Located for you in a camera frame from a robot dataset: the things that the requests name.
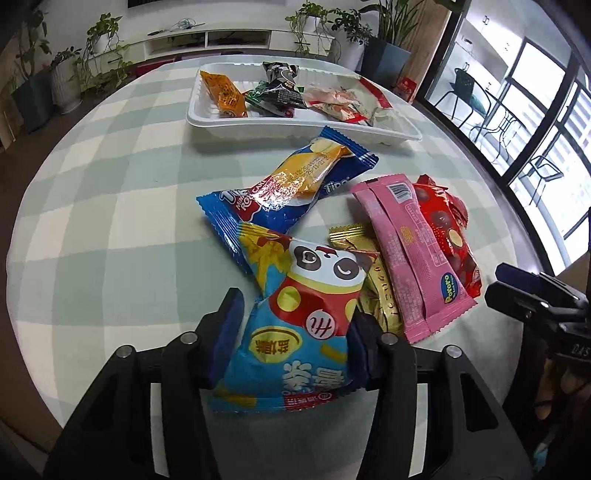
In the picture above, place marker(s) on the person's right hand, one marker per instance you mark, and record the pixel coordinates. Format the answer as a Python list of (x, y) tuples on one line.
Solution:
[(561, 383)]

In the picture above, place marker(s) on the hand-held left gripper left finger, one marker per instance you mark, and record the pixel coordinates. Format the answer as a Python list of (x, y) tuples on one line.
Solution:
[(226, 332)]

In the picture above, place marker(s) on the glass balcony table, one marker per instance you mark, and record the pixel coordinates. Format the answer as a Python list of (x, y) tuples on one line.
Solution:
[(501, 115)]

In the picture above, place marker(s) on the translucent pink white packet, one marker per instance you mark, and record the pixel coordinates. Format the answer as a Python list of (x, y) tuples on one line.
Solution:
[(323, 96)]

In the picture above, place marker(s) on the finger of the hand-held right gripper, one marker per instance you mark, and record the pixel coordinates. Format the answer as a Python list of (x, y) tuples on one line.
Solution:
[(508, 297), (512, 273)]

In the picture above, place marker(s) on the green seed packet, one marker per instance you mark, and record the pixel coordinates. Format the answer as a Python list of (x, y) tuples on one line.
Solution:
[(258, 97)]

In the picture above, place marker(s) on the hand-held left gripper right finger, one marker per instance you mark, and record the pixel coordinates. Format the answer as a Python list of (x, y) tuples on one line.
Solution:
[(364, 350)]

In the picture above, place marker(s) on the beige curtain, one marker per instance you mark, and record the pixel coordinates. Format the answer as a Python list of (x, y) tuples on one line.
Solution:
[(429, 55)]

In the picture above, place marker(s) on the long trailing plant white pot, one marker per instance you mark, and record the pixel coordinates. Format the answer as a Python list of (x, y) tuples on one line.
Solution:
[(104, 32)]

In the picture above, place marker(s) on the small trailing plant white pot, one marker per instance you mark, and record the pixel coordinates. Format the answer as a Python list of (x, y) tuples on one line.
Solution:
[(309, 11)]

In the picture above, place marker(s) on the red chocolate ball packet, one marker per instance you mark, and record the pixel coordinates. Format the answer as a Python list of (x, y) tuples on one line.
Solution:
[(450, 240)]

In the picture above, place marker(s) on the white television cabinet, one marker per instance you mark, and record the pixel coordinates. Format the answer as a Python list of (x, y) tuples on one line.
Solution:
[(240, 32)]

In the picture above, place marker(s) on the blue and yellow cake packet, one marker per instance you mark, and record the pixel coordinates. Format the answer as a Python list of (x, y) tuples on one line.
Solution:
[(295, 180)]

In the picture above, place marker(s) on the white plastic tray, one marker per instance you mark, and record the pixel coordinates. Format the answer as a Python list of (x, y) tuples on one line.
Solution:
[(295, 127)]

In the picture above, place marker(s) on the orange snack packet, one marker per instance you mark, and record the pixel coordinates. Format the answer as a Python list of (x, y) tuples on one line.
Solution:
[(224, 94)]

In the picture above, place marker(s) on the leafy tree in blue pot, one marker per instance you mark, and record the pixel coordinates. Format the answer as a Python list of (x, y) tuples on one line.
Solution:
[(34, 99)]

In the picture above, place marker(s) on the blue panda snack packet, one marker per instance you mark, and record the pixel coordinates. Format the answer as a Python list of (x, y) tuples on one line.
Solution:
[(295, 332)]

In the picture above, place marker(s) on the pink snack packet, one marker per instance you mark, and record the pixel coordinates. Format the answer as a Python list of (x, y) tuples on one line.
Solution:
[(406, 244)]

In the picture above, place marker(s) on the bushy plant in white pot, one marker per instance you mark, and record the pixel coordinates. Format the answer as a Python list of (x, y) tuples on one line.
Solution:
[(353, 53)]

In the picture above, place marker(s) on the black balcony chair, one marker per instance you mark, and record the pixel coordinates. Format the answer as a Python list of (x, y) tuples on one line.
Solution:
[(464, 83), (540, 168)]

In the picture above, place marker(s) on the gold snack packet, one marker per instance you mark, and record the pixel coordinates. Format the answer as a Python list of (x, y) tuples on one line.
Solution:
[(376, 295)]

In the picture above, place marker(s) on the black framed glass door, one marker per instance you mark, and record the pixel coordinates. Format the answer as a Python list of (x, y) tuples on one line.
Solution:
[(558, 106)]

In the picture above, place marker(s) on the black snack packet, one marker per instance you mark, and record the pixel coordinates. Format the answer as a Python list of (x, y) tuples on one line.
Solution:
[(281, 81)]

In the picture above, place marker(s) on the red bag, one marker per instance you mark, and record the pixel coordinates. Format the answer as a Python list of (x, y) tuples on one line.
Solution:
[(406, 87)]

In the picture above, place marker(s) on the large-leaf plant in blue pot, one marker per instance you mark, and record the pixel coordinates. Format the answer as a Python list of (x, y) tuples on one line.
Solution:
[(383, 60)]

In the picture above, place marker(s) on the red storage box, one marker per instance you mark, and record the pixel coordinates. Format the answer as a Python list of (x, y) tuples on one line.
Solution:
[(147, 66)]

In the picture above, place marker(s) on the plant in white ribbed pot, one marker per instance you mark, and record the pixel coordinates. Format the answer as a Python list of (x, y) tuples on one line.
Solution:
[(64, 87)]

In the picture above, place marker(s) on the white packet with red edge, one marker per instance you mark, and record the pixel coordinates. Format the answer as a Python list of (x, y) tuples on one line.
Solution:
[(376, 99)]

